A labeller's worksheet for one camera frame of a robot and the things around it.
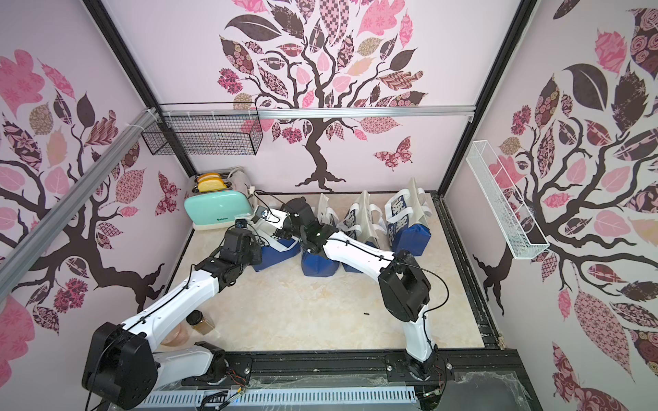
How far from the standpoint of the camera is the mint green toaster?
1.00m

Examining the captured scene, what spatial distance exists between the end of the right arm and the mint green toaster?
0.45 meters

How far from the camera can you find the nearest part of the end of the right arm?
24.8 inches
